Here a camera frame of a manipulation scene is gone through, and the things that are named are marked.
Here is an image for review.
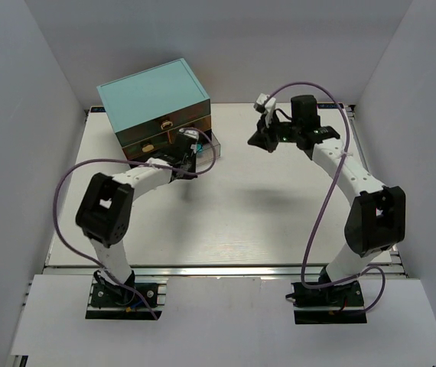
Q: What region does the transparent drawer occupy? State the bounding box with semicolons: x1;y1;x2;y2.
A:
196;132;221;170

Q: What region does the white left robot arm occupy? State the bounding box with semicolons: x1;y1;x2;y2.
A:
76;128;201;293

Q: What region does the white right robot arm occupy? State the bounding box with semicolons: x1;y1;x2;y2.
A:
248;94;406;290

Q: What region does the teal drawer cabinet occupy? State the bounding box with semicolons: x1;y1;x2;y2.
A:
97;58;212;161

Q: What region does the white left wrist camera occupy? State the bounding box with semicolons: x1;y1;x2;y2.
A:
178;128;200;154

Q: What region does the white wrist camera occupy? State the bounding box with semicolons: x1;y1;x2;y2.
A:
253;93;276;127
178;128;200;154

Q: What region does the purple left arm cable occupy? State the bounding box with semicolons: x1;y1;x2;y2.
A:
53;128;218;320

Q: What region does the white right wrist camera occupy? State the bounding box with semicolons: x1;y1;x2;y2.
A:
253;93;276;127

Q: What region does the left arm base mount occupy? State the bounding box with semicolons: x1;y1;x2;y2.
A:
85;271;167;321

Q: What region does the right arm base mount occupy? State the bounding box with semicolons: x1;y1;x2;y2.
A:
285;280;367;325

